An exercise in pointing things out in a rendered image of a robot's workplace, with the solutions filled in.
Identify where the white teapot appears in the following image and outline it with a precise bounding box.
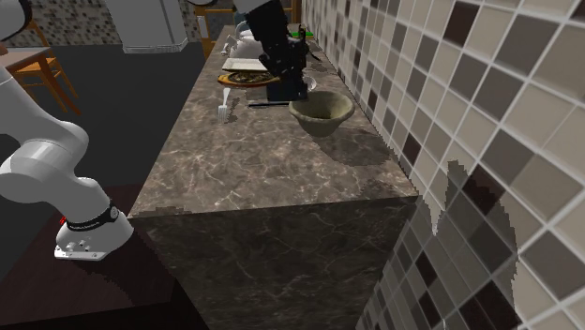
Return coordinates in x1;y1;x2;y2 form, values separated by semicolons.
220;22;264;60

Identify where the white flat book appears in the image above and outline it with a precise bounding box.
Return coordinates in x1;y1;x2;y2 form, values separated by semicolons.
221;57;269;73

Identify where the brown round plate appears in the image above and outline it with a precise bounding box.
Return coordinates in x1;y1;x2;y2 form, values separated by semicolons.
217;69;281;89

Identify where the white fork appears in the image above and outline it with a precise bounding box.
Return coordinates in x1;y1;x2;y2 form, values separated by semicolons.
217;87;233;124

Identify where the olive green bowl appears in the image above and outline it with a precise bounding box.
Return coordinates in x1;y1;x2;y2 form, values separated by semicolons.
288;89;356;139

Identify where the white refrigerator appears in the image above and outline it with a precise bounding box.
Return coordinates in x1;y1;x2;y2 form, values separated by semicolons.
103;0;190;55

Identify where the orange wooden chair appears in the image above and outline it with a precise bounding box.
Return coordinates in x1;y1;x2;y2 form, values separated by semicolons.
5;18;83;116

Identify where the dark robot stand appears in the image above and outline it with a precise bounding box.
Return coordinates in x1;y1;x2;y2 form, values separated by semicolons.
0;183;209;330

